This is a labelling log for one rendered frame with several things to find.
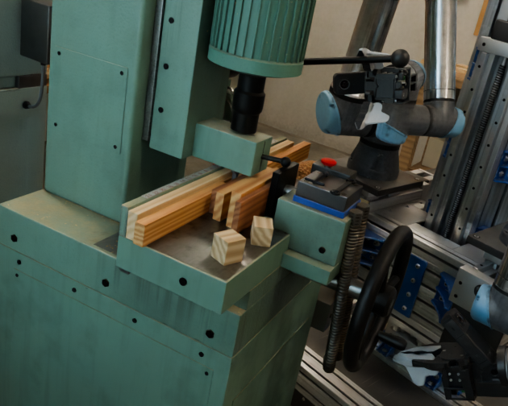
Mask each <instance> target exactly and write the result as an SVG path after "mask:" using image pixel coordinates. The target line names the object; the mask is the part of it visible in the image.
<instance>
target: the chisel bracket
mask: <svg viewBox="0 0 508 406"><path fill-rule="evenodd" d="M272 139H273V137H272V136H271V135H267V134H264V133H260V132H258V131H257V132H256V133H255V134H243V133H239V132H236V131H234V130H232V129H231V123H230V122H227V121H224V120H222V119H219V118H215V117H213V118H209V119H207V120H203V121H200V122H197V124H196V128H195V134H194V145H193V150H192V156H195V157H197V158H199V159H202V160H205V161H208V162H211V163H213V164H217V165H219V166H222V167H224V168H228V169H231V172H232V173H234V174H240V173H241V174H244V175H246V176H253V175H255V174H257V173H258V172H261V171H263V170H265V169H266V168H267V164H268V161H267V160H265V159H261V156H262V155H263V154H264V155H269V152H270V147H271V143H272Z"/></svg>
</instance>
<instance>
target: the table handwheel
mask: <svg viewBox="0 0 508 406"><path fill-rule="evenodd" d="M412 246H413V232H412V230H411V228H410V227H409V226H398V227H397V228H395V229H394V230H393V231H392V232H391V233H390V235H389V236H388V238H387V239H386V240H385V242H384V243H383V245H382V247H381V249H380V250H379V252H378V254H377V257H376V258H375V260H374V262H373V265H372V266H371V268H370V270H369V273H368V275H367V277H366V279H365V282H363V281H361V280H358V279H356V278H353V277H351V278H352V279H351V283H350V286H349V289H348V296H350V297H352V298H354V299H357V302H356V306H355V308H354V310H353V313H352V318H351V320H350V323H349V326H348V331H347V334H346V338H345V342H344V350H343V364H344V367H345V368H346V370H348V371H350V372H357V371H359V370H360V369H361V368H362V367H363V366H364V365H365V363H366V362H367V361H368V360H369V358H370V356H371V354H372V352H373V351H374V349H375V347H376V345H377V343H378V341H379V339H378V338H377V335H378V334H379V332H380V331H384V329H385V326H386V324H387V322H388V320H389V317H390V314H391V313H392V310H393V307H394V305H395V302H396V299H397V298H398V293H399V292H400V289H401V286H402V282H403V280H404V277H405V274H406V269H407V267H408V263H409V261H410V255H411V251H412ZM395 256H396V257H395ZM394 258H395V260H394ZM393 260H394V263H393V268H392V271H391V274H390V277H389V281H388V282H387V279H388V274H389V267H390V265H391V263H392V262H393ZM292 272H293V271H292ZM293 273H294V274H297V273H295V272H293ZM297 275H299V274H297ZM299 276H302V277H304V278H306V277H305V276H303V275H299ZM338 278H339V274H338V275H337V276H336V277H335V278H334V279H333V280H332V281H331V282H330V283H329V284H328V285H324V284H322V285H323V286H325V287H328V288H331V289H333V290H335V291H336V288H337V284H338V283H337V282H338ZM307 279H308V280H311V279H309V278H307ZM312 281H314V280H312ZM314 282H315V283H318V284H321V283H319V282H316V281H314Z"/></svg>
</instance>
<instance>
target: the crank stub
mask: <svg viewBox="0 0 508 406"><path fill-rule="evenodd" d="M377 338H378V339H379V340H381V341H383V342H384V343H386V344H387V345H389V346H392V347H393V348H395V349H397V350H405V349H406V346H407V341H406V339H404V338H401V337H399V336H397V335H394V334H391V333H386V332H383V331H380V332H379V334H378V335H377Z"/></svg>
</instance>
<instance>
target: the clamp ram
mask: <svg viewBox="0 0 508 406"><path fill-rule="evenodd" d="M298 166H299V163H296V162H291V164H290V166H289V167H287V168H284V167H282V168H279V169H277V170H276V171H274V172H273V176H272V180H271V185H270V189H269V196H268V200H267V205H266V209H265V213H264V215H265V216H268V217H272V216H273V215H275V212H276V207H277V201H278V198H279V197H281V196H283V195H285V194H286V193H288V192H289V191H291V190H293V189H294V190H297V187H294V185H295V181H296V177H297V174H298Z"/></svg>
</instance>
